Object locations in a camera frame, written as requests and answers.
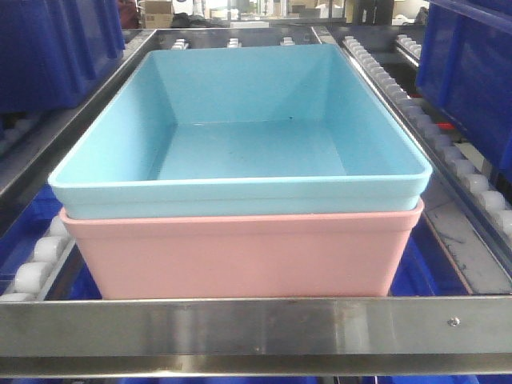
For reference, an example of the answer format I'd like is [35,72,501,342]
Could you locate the stainless steel shelf rack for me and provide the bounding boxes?
[1,46,511,378]

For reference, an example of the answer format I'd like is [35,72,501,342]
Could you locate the blue shelf bin left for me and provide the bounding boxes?
[1,1,124,113]

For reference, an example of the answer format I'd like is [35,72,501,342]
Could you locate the cardboard box background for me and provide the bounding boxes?
[138,1,173,29]

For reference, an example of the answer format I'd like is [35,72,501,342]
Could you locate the blue shelf bin right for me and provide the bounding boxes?
[416,1,511,172]

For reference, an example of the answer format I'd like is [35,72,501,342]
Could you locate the white roller track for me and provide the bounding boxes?
[342,36,511,243]
[396,34,422,61]
[1,216,74,302]

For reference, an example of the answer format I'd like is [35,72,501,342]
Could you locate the light blue plastic box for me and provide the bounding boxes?
[48,44,432,219]

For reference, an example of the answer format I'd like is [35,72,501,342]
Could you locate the pink plastic box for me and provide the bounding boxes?
[60,202,424,299]

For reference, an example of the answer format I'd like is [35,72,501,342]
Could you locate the white roller track far right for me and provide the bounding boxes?
[396,34,422,61]

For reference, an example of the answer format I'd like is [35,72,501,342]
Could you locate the white roller track left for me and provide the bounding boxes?
[1,216,74,302]

